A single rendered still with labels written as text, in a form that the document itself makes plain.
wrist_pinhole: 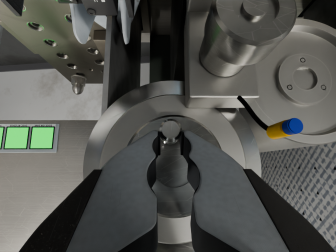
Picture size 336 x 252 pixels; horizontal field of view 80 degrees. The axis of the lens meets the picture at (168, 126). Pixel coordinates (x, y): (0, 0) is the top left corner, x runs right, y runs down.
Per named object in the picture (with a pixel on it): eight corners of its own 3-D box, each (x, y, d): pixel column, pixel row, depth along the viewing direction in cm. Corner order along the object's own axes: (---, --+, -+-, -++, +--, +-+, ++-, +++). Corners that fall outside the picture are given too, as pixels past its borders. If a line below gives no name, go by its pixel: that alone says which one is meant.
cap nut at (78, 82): (83, 74, 50) (81, 91, 49) (88, 80, 54) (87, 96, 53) (68, 74, 50) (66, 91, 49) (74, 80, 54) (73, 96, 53)
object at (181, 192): (129, 228, 14) (116, 122, 15) (133, 220, 16) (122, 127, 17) (235, 208, 14) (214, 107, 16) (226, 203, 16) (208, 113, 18)
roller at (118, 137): (241, 93, 17) (253, 243, 15) (194, 136, 42) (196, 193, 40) (103, 94, 17) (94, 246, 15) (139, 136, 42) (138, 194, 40)
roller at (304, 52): (360, 18, 19) (386, 144, 17) (248, 101, 44) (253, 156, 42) (234, 17, 19) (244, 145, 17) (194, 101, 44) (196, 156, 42)
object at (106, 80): (115, -57, 21) (106, 113, 18) (140, 58, 44) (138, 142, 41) (111, -57, 21) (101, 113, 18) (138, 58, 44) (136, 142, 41)
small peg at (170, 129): (183, 139, 12) (160, 141, 12) (179, 144, 15) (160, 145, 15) (181, 117, 12) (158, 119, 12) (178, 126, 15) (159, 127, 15)
